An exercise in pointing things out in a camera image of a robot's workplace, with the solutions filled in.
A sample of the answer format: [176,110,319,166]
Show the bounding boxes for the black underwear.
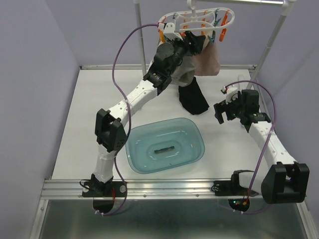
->
[178,77,209,115]

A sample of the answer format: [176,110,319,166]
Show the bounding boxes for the aluminium mounting rail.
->
[39,176,306,200]

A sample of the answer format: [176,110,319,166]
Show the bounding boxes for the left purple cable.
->
[96,23,161,217]

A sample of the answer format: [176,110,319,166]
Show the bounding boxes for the pink underwear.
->
[191,35,220,76]

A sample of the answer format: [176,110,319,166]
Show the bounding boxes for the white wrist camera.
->
[221,85,238,104]
[158,22,183,41]

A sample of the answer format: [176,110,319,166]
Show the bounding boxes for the teal plastic basin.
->
[126,118,205,174]

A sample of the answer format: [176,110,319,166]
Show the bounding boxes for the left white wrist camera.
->
[158,22,183,41]

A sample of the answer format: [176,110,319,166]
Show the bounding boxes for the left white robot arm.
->
[91,31,207,184]

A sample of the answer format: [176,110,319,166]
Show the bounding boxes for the white drying rack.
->
[133,0,299,83]

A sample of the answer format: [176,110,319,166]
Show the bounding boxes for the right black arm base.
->
[211,177,250,212]

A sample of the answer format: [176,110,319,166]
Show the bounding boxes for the grey underwear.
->
[149,37,197,88]

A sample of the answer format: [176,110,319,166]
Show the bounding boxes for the white clip hanger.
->
[158,0,235,43]

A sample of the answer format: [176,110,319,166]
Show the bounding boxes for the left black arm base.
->
[79,179,128,216]

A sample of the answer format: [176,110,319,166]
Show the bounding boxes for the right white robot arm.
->
[214,86,310,204]

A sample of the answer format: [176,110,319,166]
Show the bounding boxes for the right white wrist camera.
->
[221,85,238,104]

